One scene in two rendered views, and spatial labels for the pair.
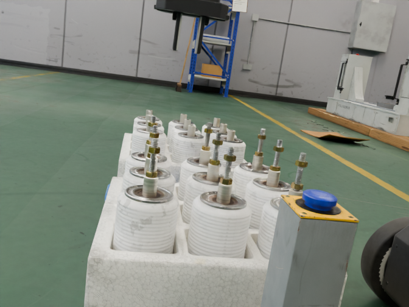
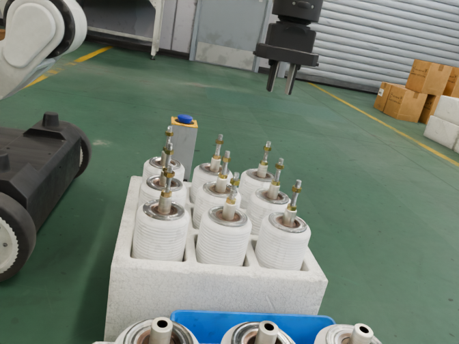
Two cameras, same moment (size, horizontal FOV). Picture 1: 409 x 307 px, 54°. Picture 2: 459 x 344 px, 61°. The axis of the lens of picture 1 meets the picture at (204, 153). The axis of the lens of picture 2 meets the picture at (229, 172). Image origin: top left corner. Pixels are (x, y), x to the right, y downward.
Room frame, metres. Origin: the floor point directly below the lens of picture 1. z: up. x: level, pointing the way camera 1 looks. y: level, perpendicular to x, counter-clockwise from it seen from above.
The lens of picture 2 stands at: (1.51, -0.05, 0.58)
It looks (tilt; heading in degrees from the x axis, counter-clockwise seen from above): 20 degrees down; 177
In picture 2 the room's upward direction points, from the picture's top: 11 degrees clockwise
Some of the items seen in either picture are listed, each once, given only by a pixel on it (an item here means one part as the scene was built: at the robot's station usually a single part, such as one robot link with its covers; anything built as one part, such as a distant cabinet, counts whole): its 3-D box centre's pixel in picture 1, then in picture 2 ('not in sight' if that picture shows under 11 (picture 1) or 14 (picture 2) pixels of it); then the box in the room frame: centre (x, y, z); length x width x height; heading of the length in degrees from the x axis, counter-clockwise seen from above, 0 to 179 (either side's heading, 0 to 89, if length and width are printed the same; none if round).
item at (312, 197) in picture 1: (318, 201); (184, 119); (0.46, -0.14, 0.32); 0.04 x 0.04 x 0.02
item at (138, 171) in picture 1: (150, 173); (272, 196); (0.72, 0.09, 0.25); 0.08 x 0.08 x 0.01
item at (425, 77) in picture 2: not in sight; (427, 77); (-2.64, 1.97, 0.45); 0.30 x 0.24 x 0.30; 9
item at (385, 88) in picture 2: not in sight; (393, 98); (-2.94, 1.83, 0.15); 0.30 x 0.24 x 0.30; 96
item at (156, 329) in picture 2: (230, 135); (160, 336); (1.18, -0.07, 0.26); 0.02 x 0.02 x 0.03
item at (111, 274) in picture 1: (200, 257); (207, 254); (0.74, -0.02, 0.09); 0.39 x 0.39 x 0.18; 9
